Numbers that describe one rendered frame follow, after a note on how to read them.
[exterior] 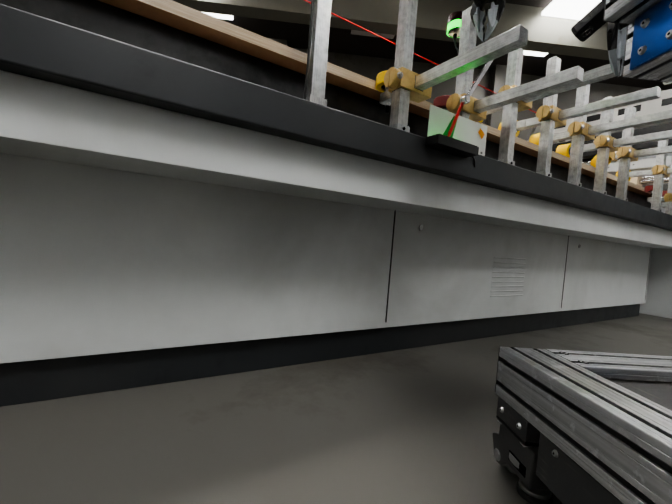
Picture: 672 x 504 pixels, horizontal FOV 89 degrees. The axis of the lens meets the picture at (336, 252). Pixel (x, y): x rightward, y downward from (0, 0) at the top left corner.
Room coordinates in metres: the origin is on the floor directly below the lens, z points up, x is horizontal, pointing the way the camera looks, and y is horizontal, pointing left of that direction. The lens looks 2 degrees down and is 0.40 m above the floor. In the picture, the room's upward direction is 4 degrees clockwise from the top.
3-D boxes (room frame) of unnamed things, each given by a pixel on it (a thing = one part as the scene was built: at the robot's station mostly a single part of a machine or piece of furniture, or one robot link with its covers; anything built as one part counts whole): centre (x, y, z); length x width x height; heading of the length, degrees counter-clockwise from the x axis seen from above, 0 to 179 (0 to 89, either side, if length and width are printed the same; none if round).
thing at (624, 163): (1.74, -1.41, 0.94); 0.04 x 0.04 x 0.48; 32
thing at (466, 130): (1.04, -0.34, 0.75); 0.26 x 0.01 x 0.10; 122
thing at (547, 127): (1.34, -0.78, 0.92); 0.04 x 0.04 x 0.48; 32
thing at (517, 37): (0.89, -0.23, 0.84); 0.44 x 0.03 x 0.04; 32
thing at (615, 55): (0.75, -0.59, 0.86); 0.06 x 0.03 x 0.09; 32
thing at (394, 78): (0.96, -0.16, 0.84); 0.14 x 0.06 x 0.05; 122
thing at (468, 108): (1.09, -0.37, 0.84); 0.14 x 0.06 x 0.05; 122
